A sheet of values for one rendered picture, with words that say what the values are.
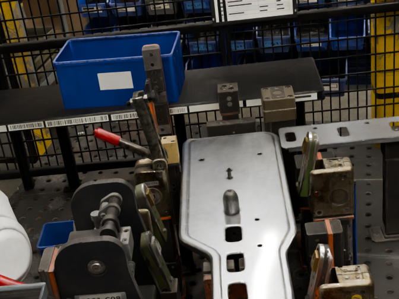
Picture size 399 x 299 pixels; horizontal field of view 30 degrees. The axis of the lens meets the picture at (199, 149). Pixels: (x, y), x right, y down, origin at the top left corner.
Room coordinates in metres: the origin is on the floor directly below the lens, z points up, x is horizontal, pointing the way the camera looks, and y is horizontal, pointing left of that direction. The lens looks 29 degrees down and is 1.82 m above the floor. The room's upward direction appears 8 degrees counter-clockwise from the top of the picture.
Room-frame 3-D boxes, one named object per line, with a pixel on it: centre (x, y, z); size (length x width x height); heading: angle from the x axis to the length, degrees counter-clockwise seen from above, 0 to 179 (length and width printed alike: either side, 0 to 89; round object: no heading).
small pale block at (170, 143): (1.44, 0.06, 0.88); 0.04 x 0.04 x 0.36; 86
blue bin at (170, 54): (1.80, 0.17, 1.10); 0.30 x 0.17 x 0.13; 81
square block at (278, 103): (1.62, -0.20, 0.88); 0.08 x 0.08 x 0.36; 86
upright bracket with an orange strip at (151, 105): (1.46, 0.09, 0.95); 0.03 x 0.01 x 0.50; 176
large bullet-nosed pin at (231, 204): (1.23, -0.05, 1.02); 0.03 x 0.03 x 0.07
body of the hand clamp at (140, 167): (1.36, 0.11, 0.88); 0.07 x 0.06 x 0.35; 86
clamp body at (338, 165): (1.28, -0.26, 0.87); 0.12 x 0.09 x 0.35; 86
